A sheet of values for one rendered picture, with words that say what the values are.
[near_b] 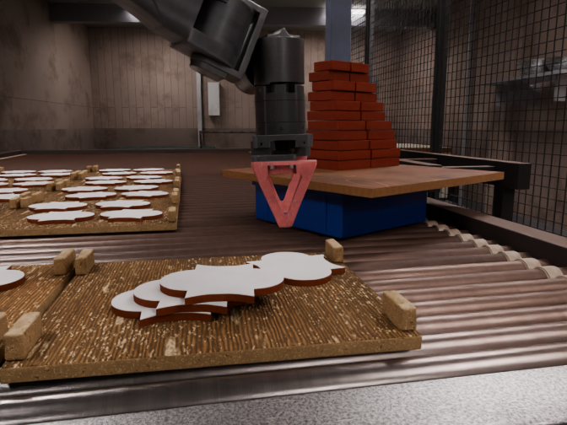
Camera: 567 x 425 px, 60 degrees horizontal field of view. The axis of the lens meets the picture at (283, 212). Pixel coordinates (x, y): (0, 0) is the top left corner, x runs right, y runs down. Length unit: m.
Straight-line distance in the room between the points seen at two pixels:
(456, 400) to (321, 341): 0.14
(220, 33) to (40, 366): 0.36
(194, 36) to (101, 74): 10.04
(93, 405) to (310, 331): 0.22
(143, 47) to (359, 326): 10.01
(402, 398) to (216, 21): 0.40
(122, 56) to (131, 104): 0.93
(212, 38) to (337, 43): 1.91
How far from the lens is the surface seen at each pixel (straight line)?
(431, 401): 0.47
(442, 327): 0.64
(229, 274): 0.63
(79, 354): 0.53
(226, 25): 0.53
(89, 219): 1.22
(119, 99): 10.44
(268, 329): 0.54
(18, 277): 0.77
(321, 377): 0.49
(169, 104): 10.25
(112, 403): 0.48
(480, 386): 0.51
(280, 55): 0.55
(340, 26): 2.43
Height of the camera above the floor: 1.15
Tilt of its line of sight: 10 degrees down
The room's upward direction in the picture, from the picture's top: straight up
